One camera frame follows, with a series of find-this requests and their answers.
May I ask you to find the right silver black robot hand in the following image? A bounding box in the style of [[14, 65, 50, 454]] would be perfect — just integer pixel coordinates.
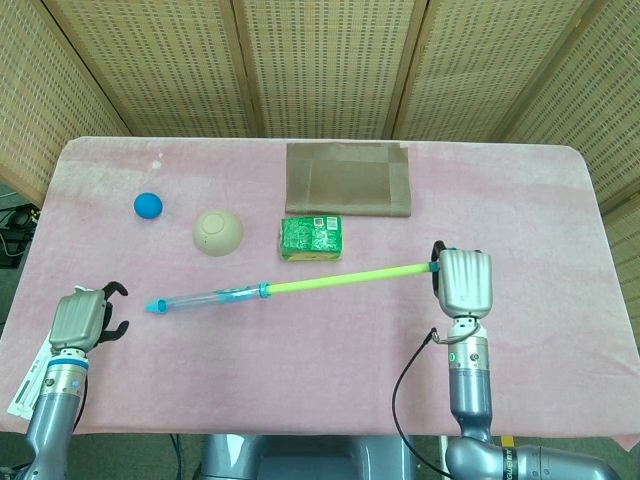
[[429, 240, 495, 321]]

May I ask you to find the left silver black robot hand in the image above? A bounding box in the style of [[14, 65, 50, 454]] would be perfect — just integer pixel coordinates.
[[48, 280, 130, 354]]

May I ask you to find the blue-green water pump toy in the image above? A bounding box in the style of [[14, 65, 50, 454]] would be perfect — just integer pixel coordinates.
[[144, 263, 441, 316]]

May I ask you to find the white folding stand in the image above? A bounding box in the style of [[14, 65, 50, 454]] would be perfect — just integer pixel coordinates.
[[7, 284, 97, 420]]

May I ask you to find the black floor equipment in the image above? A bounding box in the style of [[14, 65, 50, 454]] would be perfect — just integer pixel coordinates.
[[0, 202, 41, 269]]

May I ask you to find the blue ball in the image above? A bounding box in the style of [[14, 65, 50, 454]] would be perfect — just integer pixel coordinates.
[[133, 192, 165, 221]]

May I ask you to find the brown folded cloth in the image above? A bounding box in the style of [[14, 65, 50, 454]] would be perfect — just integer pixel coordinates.
[[284, 142, 414, 219]]

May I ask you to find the green packaged sponge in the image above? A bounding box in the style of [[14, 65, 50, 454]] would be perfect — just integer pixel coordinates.
[[277, 214, 346, 264]]

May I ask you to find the beige upturned bowl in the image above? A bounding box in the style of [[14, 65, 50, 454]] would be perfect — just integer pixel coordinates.
[[193, 208, 245, 258]]

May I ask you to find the pink tablecloth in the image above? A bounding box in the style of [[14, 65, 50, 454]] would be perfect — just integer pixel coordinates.
[[0, 135, 640, 450]]

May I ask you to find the grey robot torso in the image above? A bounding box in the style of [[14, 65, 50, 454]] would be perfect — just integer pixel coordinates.
[[199, 433, 416, 480]]

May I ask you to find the bamboo folding screen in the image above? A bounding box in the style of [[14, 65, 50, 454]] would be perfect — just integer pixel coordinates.
[[0, 0, 640, 331]]

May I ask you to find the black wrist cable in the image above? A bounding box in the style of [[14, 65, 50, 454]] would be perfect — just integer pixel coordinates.
[[392, 327, 454, 479]]

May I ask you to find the blue cable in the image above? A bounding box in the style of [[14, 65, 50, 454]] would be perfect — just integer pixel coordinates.
[[168, 433, 184, 480]]

